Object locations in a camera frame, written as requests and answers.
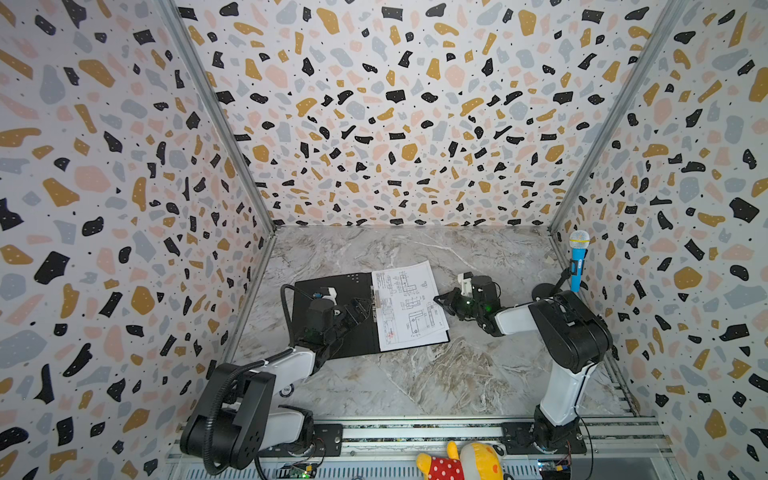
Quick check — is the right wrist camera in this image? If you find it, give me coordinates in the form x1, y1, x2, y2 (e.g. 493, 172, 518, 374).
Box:
457, 272, 474, 298

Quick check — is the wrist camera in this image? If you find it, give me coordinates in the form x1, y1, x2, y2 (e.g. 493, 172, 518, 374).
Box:
312, 286, 337, 304
457, 272, 474, 298

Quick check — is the orange black binder folder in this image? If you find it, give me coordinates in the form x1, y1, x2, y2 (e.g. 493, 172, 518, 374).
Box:
284, 261, 450, 363

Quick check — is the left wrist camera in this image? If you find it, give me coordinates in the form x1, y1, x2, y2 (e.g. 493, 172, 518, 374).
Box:
312, 286, 337, 304

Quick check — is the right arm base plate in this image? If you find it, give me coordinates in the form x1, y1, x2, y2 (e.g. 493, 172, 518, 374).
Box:
501, 421, 588, 455

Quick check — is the paper sheet with diagram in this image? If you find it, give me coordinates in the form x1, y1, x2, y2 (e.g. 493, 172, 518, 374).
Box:
372, 261, 450, 352

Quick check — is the yellow red plush toy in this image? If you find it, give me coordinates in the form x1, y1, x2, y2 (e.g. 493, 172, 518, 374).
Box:
416, 441, 504, 480

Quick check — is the blue toy microphone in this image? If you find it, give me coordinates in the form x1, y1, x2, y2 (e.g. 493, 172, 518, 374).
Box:
569, 230, 591, 294

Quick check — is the black corrugated cable conduit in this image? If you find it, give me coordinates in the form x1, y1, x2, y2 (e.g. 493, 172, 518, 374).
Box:
200, 283, 313, 475

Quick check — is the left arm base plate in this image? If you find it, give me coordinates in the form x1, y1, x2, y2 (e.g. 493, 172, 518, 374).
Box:
259, 423, 344, 460

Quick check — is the black microphone stand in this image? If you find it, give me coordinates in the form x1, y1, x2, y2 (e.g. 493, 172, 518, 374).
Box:
532, 268, 571, 301

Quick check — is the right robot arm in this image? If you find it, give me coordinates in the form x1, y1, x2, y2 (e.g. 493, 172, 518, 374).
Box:
434, 272, 613, 453

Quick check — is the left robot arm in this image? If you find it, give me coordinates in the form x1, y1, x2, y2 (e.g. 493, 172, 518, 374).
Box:
180, 294, 374, 475

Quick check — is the aluminium mounting rail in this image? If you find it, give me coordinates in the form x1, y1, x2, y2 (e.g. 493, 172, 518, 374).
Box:
164, 416, 676, 480

